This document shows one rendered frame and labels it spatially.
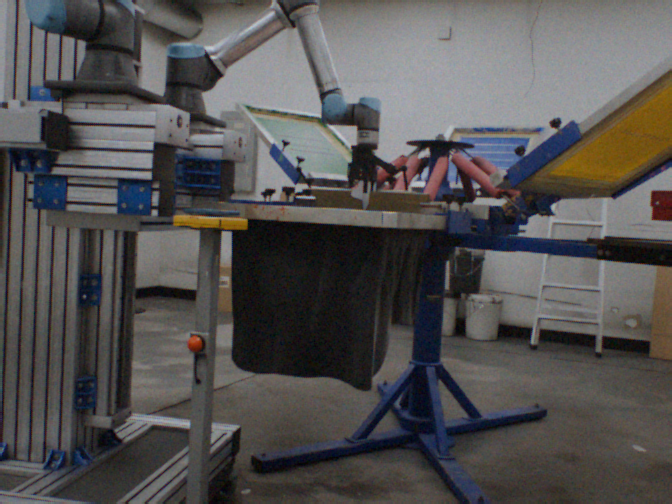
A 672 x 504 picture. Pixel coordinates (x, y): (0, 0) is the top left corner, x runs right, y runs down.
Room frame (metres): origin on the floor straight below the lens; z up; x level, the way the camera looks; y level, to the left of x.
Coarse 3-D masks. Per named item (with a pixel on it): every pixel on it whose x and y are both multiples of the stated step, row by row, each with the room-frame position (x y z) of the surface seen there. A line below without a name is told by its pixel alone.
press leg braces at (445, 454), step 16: (416, 368) 3.17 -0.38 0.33; (432, 368) 3.14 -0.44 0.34; (400, 384) 3.12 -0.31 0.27; (432, 384) 3.08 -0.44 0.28; (448, 384) 3.29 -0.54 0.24; (384, 400) 3.08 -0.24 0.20; (400, 400) 3.57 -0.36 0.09; (432, 400) 3.03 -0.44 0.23; (464, 400) 3.36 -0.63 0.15; (368, 416) 3.05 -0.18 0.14; (432, 416) 3.00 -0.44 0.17; (464, 416) 3.45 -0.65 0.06; (480, 416) 3.43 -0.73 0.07; (368, 432) 3.01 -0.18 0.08; (448, 448) 2.87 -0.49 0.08
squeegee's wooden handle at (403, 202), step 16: (320, 192) 2.49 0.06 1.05; (336, 192) 2.47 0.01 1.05; (384, 192) 2.41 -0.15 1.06; (400, 192) 2.39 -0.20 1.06; (336, 208) 2.47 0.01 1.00; (352, 208) 2.45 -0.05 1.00; (368, 208) 2.43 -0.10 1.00; (384, 208) 2.40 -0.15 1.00; (400, 208) 2.38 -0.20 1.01; (416, 208) 2.36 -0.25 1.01
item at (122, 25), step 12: (108, 0) 1.83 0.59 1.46; (120, 0) 1.84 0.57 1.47; (108, 12) 1.81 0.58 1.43; (120, 12) 1.84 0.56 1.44; (132, 12) 1.87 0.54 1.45; (108, 24) 1.81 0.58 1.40; (120, 24) 1.84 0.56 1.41; (132, 24) 1.88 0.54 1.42; (96, 36) 1.81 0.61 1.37; (108, 36) 1.83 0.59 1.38; (120, 36) 1.84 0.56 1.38; (132, 36) 1.88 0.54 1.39; (132, 48) 1.88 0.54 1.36
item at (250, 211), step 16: (192, 208) 2.00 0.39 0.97; (208, 208) 1.98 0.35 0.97; (224, 208) 1.96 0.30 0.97; (240, 208) 1.94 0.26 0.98; (256, 208) 1.92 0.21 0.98; (272, 208) 1.91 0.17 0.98; (288, 208) 1.89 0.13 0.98; (304, 208) 1.87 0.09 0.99; (320, 208) 1.86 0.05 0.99; (352, 224) 1.82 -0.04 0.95; (368, 224) 1.81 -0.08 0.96; (384, 224) 1.79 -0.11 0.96; (400, 224) 1.80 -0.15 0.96; (416, 224) 1.93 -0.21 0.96; (432, 224) 2.08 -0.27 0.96
